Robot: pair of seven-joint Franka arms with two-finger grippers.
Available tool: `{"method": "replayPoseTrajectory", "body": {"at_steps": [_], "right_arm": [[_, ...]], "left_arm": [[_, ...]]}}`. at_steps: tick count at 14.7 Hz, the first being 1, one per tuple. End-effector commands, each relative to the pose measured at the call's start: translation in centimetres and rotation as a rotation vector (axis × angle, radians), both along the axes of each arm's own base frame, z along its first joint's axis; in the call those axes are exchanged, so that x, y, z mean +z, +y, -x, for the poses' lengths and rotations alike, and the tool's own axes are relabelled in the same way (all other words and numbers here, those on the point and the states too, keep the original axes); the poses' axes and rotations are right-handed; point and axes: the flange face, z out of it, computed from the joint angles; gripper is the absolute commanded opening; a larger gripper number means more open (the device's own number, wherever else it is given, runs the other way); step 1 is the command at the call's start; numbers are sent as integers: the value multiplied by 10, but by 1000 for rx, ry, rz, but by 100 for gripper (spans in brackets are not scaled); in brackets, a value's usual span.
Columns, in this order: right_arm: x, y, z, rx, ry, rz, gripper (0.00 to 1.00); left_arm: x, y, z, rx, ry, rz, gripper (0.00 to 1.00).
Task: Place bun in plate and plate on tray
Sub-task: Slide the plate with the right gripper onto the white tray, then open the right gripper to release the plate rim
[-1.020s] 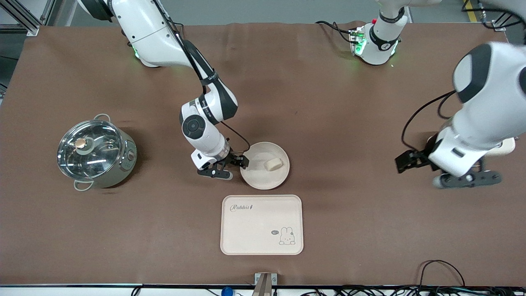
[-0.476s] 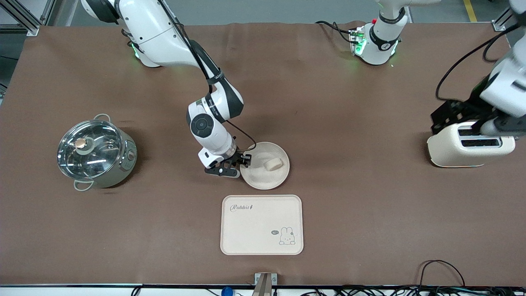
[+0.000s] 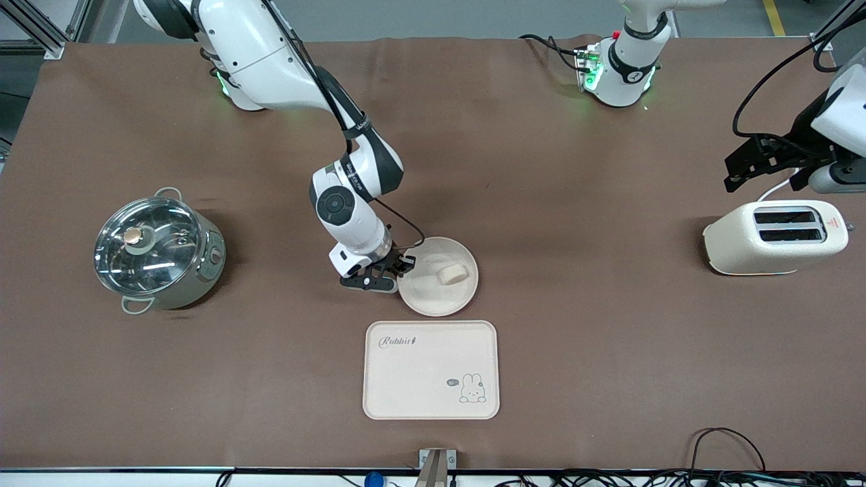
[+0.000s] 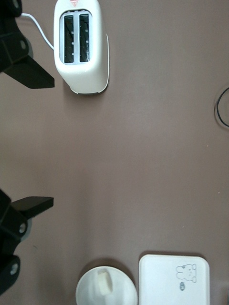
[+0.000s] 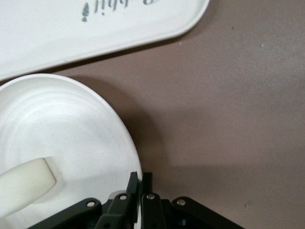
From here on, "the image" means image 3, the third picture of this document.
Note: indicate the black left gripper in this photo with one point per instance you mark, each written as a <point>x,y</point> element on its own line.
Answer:
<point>800,137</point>

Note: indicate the brown table mat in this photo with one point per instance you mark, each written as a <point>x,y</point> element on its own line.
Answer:
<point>541,169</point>

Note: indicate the glass pot lid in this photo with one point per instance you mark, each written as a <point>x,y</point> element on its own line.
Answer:
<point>145,247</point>

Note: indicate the aluminium frame post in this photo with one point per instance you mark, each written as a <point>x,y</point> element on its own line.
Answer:
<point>835,27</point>
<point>37,30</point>

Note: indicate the blue round knob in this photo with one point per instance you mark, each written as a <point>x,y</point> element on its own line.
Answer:
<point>373,480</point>

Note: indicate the grey electric cooking pot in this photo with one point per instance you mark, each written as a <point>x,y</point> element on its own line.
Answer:
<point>203,270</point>

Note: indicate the cream two-slot toaster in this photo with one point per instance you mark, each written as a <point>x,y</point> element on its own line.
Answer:
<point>744,243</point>

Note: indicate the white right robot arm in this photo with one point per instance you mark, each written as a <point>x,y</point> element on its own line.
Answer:
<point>270,61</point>

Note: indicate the small white bun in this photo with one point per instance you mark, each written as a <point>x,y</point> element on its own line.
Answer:
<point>452,274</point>

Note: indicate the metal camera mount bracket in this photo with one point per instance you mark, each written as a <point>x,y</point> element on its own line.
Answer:
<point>436,467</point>

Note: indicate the round cream plate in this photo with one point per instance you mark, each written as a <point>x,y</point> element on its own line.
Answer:
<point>433,297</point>

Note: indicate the cream rabbit print tray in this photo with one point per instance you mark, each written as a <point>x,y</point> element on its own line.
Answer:
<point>426,372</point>

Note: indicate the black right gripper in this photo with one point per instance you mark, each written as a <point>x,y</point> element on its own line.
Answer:
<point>393,259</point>

